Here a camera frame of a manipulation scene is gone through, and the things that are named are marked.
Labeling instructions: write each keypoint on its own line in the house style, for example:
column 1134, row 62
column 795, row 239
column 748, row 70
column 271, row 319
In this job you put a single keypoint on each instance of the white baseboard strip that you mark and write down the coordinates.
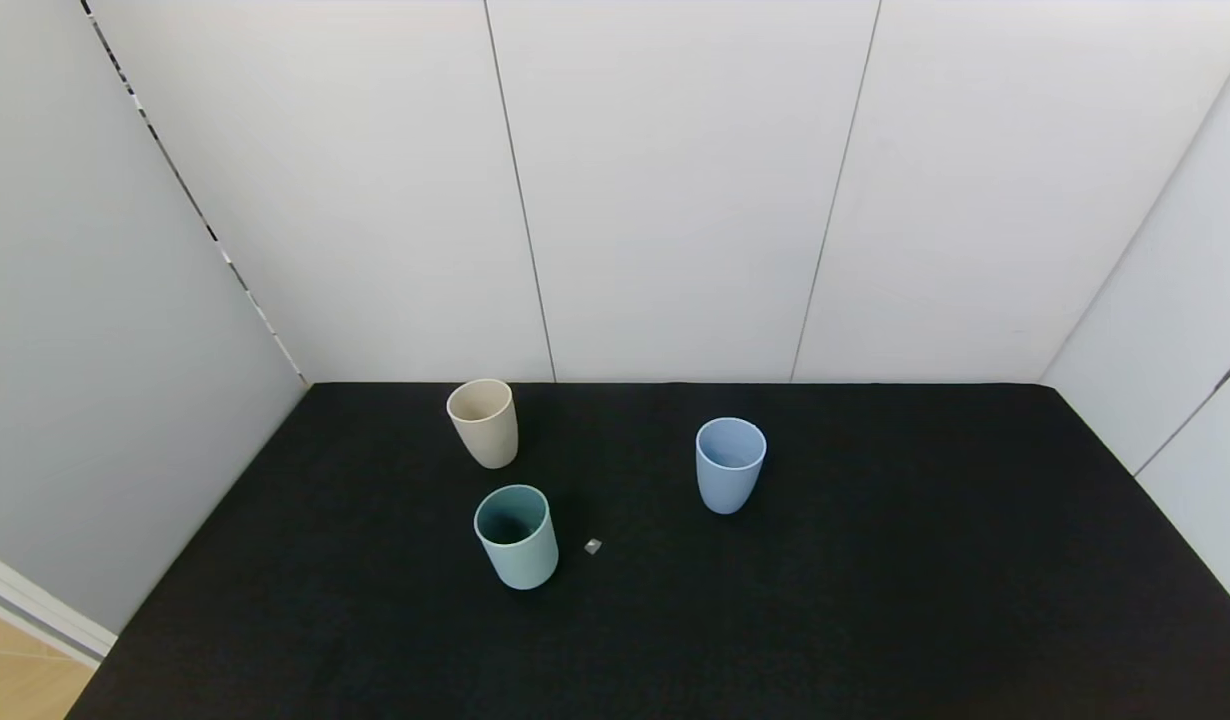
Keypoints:
column 35, row 605

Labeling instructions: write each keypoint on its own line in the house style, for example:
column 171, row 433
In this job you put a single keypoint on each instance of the light blue plastic cup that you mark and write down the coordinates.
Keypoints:
column 727, row 485

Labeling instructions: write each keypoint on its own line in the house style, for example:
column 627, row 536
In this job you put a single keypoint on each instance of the beige plastic cup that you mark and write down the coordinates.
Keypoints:
column 487, row 430

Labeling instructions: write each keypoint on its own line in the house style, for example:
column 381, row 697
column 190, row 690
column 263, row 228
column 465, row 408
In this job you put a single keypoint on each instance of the teal plastic cup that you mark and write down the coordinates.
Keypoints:
column 520, row 555

